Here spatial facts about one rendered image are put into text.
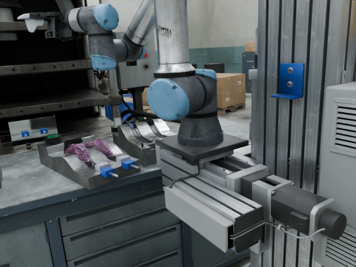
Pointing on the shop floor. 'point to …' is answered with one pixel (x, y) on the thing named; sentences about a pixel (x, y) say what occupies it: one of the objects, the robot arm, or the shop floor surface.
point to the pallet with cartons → (230, 92)
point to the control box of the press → (136, 73)
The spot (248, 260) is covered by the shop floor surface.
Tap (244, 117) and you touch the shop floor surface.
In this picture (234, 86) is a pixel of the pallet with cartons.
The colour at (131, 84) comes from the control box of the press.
